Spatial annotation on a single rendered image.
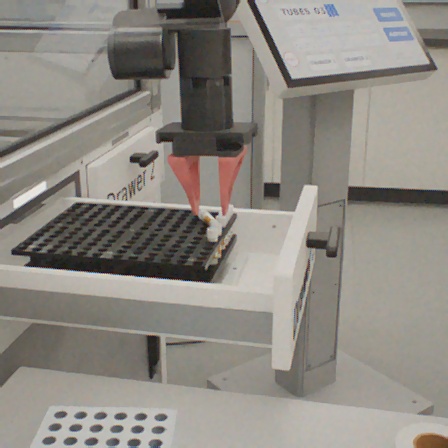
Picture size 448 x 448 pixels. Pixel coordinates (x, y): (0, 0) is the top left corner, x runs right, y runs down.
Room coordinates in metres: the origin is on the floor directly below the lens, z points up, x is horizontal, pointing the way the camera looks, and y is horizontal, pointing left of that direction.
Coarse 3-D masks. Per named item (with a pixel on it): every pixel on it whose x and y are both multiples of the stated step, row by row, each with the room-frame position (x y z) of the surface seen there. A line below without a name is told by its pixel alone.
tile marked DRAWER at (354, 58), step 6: (342, 54) 1.64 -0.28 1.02; (348, 54) 1.65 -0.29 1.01; (354, 54) 1.66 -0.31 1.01; (360, 54) 1.68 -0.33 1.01; (366, 54) 1.69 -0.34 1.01; (342, 60) 1.63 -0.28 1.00; (348, 60) 1.64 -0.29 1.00; (354, 60) 1.65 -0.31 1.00; (360, 60) 1.66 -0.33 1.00; (366, 60) 1.67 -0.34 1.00; (348, 66) 1.63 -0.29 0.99; (354, 66) 1.64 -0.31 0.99; (360, 66) 1.65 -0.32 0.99; (366, 66) 1.66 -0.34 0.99
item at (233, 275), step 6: (240, 252) 0.82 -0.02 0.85; (246, 252) 0.82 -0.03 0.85; (240, 258) 0.80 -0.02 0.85; (246, 258) 0.81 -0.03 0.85; (234, 264) 0.78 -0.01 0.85; (240, 264) 0.78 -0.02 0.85; (246, 264) 0.81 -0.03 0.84; (228, 270) 0.77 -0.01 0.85; (234, 270) 0.76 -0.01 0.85; (240, 270) 0.77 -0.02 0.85; (228, 276) 0.75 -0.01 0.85; (234, 276) 0.75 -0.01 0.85; (240, 276) 0.77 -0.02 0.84; (222, 282) 0.73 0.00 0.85; (228, 282) 0.73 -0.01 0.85; (234, 282) 0.73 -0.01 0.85
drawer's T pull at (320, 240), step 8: (312, 232) 0.73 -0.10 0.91; (320, 232) 0.73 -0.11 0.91; (336, 232) 0.73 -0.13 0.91; (312, 240) 0.71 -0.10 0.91; (320, 240) 0.71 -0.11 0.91; (328, 240) 0.70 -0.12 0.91; (336, 240) 0.70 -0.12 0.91; (320, 248) 0.71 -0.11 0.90; (328, 248) 0.68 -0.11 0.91; (336, 248) 0.68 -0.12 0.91; (328, 256) 0.68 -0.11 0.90; (336, 256) 0.68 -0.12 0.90
